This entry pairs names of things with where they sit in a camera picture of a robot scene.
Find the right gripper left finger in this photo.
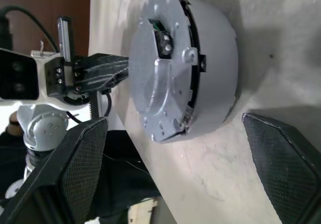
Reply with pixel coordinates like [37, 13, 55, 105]
[0, 117, 110, 224]

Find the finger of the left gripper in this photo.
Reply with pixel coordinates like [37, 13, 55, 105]
[74, 67, 130, 94]
[86, 54, 130, 70]

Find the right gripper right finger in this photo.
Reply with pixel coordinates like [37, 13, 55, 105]
[241, 112, 321, 224]

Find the grey motor cover plate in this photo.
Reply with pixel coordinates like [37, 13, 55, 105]
[127, 0, 201, 144]

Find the light wooden board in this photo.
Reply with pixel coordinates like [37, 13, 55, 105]
[126, 197, 163, 224]

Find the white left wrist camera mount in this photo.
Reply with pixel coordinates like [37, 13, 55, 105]
[0, 47, 88, 111]

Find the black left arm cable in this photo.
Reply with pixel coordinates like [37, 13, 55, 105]
[0, 5, 60, 51]

